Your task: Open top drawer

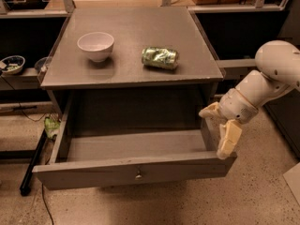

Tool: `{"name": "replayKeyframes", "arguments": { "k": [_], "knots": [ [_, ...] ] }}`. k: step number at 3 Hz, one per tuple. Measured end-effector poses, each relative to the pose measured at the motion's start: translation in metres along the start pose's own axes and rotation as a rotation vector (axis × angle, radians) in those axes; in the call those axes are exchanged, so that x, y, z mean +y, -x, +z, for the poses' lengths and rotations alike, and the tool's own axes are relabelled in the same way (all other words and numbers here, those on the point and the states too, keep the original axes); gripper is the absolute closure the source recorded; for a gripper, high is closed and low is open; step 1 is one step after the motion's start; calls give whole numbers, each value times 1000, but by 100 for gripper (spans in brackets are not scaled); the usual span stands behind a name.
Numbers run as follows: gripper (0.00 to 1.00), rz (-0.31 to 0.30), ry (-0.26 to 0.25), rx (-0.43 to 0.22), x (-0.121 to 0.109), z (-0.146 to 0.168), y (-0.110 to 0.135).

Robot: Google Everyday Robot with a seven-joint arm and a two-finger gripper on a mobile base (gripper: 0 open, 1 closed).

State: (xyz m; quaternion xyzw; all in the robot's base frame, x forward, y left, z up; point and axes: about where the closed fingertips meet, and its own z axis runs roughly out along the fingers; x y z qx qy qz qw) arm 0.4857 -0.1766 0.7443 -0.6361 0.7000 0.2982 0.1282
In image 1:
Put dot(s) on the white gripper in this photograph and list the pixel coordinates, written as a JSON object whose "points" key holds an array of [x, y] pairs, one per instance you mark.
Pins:
{"points": [[236, 106]]}

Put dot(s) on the grey top drawer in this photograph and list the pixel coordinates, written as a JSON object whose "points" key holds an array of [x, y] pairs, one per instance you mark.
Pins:
{"points": [[132, 136]]}

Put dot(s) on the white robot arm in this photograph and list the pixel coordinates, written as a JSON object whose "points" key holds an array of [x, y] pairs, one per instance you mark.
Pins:
{"points": [[277, 74]]}

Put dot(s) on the grey drawer cabinet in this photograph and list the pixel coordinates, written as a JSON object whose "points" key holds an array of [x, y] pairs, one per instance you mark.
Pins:
{"points": [[133, 29]]}

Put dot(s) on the crushed green soda can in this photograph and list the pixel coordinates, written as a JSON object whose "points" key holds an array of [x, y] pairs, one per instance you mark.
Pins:
{"points": [[157, 57]]}

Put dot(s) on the white ceramic bowl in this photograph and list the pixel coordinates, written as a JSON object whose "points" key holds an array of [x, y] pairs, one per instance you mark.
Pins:
{"points": [[96, 46]]}

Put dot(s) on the green snack bag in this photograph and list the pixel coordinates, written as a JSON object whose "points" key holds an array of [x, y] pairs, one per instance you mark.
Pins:
{"points": [[51, 127]]}

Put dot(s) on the small grey bowl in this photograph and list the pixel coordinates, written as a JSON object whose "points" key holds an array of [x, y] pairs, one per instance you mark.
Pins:
{"points": [[42, 64]]}

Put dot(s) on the black metal bar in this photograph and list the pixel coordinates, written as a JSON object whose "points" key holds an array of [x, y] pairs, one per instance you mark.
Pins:
{"points": [[25, 185]]}

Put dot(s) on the blue patterned bowl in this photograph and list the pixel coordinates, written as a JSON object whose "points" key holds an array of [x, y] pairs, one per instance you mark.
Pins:
{"points": [[12, 64]]}

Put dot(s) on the grey wooden rail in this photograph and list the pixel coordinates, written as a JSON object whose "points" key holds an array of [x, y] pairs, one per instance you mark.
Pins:
{"points": [[236, 69]]}

